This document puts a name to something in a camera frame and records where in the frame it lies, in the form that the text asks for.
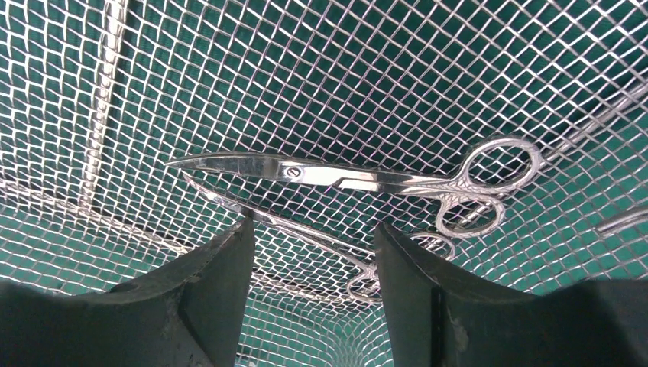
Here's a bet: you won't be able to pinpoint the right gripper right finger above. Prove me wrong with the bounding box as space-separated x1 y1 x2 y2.
374 223 647 366

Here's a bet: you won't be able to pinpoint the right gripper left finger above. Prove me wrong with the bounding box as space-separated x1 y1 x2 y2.
1 219 255 366

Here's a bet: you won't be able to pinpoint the steel scissors blade pair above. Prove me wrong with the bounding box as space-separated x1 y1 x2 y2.
166 135 543 239

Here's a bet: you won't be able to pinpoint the green surgical cloth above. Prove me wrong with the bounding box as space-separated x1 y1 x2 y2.
0 0 648 367

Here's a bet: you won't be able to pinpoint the metal mesh tray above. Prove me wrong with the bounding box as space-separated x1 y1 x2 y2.
0 0 648 367

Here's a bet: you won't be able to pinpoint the surgical forceps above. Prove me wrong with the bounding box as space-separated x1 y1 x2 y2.
182 172 457 305

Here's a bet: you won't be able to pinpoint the surgical scissors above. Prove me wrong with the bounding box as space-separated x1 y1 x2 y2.
595 206 647 237

